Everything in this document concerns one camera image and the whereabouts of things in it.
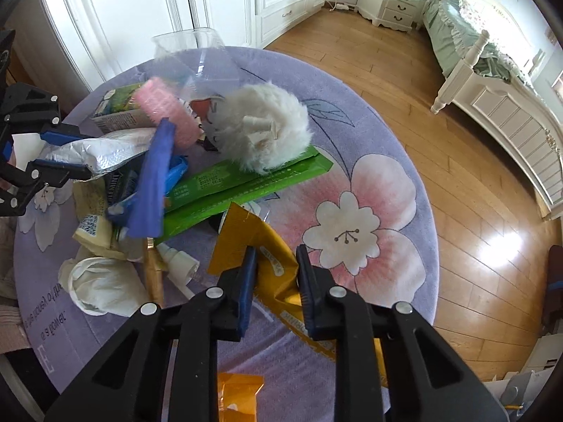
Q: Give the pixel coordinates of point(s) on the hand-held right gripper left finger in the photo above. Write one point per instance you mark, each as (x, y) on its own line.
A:
(247, 290)

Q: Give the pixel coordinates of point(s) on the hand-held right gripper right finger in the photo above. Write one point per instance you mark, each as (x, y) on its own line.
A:
(308, 292)

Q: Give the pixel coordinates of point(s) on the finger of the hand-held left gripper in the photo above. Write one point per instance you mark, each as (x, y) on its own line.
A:
(66, 171)
(57, 137)

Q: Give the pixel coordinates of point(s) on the yellow foil packet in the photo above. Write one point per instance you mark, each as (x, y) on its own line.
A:
(268, 246)

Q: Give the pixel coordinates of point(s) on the silver foil bag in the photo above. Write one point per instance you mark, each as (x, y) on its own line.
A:
(110, 147)

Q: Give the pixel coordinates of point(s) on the dark blue printed packet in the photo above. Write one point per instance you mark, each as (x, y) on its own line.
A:
(125, 184)

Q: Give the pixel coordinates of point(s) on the cream printed packet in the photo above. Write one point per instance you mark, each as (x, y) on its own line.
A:
(90, 228)

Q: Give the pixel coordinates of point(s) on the green white drink carton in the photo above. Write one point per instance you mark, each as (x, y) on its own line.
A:
(116, 118)

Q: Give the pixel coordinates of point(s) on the white spray bottle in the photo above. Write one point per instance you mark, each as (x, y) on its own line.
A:
(176, 261)

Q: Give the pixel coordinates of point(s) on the gold tube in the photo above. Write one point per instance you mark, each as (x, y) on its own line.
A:
(154, 277)

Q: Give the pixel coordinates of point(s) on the long green carton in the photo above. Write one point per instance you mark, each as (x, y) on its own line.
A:
(228, 193)

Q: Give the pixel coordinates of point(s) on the orange wrapper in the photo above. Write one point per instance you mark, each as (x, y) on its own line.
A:
(239, 398)

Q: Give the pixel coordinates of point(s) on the pink hair roller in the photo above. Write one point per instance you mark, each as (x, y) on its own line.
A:
(162, 101)

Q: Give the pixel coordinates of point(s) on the small blue wrapper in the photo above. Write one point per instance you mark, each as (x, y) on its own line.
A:
(178, 169)

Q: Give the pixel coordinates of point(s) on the crumpled white tissue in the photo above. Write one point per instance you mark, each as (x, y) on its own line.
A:
(105, 288)

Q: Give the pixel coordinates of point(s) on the white wardrobe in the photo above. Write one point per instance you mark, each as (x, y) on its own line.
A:
(132, 9)

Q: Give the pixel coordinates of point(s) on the white card with red fruit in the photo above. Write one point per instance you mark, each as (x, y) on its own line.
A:
(204, 107)

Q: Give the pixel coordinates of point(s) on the pink knit cloth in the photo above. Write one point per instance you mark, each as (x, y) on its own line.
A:
(9, 316)

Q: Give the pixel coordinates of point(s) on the purple floral tablecloth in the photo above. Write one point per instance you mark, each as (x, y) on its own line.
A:
(374, 149)

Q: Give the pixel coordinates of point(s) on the clear plastic container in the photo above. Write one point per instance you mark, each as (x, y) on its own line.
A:
(189, 41)

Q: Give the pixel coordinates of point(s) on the white fluffy pompom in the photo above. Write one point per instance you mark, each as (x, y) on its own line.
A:
(246, 110)

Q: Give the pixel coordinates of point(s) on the white cardboard pile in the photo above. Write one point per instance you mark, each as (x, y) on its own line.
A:
(528, 382)

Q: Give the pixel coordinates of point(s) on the maroon massage chair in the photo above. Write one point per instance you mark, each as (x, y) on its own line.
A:
(555, 281)

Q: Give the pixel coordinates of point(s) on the white bed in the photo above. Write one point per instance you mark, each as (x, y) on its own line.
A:
(506, 110)

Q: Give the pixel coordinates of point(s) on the white power strip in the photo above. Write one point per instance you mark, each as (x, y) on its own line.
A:
(341, 6)

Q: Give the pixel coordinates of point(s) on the white nightstand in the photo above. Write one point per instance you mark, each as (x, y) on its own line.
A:
(396, 4)

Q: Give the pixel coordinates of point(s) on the green ruffled bed cover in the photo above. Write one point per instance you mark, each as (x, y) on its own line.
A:
(453, 26)

